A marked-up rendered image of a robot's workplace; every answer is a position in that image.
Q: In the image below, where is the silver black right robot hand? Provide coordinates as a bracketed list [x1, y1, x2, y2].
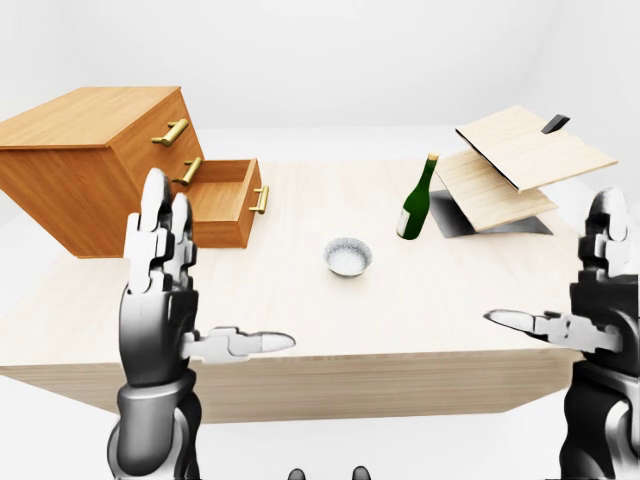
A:
[483, 188, 640, 376]

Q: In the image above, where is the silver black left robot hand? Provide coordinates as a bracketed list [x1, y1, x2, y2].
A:
[118, 168, 297, 389]

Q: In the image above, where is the open wooden drawer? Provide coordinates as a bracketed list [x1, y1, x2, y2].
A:
[188, 158, 265, 250]

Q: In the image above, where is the wooden drawer with closed front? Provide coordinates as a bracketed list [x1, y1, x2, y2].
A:
[112, 113, 198, 222]
[107, 87, 190, 185]

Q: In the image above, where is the wooden cabinet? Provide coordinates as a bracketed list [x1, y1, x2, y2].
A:
[0, 85, 207, 260]

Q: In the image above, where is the small pale wooden board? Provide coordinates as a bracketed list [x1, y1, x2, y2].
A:
[433, 148, 560, 234]

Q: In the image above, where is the large pale wooden board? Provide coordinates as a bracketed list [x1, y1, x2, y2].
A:
[454, 104, 620, 196]

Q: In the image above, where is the small black block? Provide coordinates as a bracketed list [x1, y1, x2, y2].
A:
[540, 114, 571, 136]

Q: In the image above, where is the patterned grey bowl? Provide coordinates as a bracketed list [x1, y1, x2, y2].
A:
[322, 236, 375, 280]

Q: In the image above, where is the green glass bottle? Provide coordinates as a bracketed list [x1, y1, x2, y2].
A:
[396, 152, 441, 242]

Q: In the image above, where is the brass drawer handle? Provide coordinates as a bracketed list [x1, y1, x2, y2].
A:
[248, 185, 271, 216]
[171, 156, 204, 188]
[150, 118, 191, 148]

